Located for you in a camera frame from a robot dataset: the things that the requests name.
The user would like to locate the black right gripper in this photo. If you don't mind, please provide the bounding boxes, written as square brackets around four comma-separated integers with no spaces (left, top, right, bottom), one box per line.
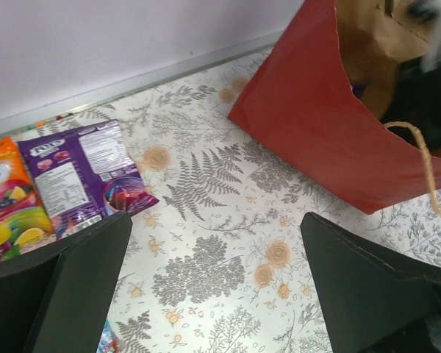
[381,57,441,151]

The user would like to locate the teal mint candy bag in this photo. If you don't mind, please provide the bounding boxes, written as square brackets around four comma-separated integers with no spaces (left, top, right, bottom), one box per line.
[96,320,119,353]

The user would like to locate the red paper bag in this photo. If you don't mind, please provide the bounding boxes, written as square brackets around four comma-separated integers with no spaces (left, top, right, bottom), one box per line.
[229,0,441,214]

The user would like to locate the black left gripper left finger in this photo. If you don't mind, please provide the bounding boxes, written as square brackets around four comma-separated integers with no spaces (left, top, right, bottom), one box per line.
[0,212,132,352]

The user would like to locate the orange lemon candy bag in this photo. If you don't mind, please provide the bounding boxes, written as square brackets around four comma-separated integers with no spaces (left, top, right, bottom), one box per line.
[0,137,57,262]

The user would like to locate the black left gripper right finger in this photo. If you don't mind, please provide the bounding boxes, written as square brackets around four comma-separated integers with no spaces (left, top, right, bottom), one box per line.
[301,213,441,353]

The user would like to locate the floral table mat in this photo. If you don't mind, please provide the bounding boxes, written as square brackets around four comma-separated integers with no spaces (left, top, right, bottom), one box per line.
[21,43,441,353]

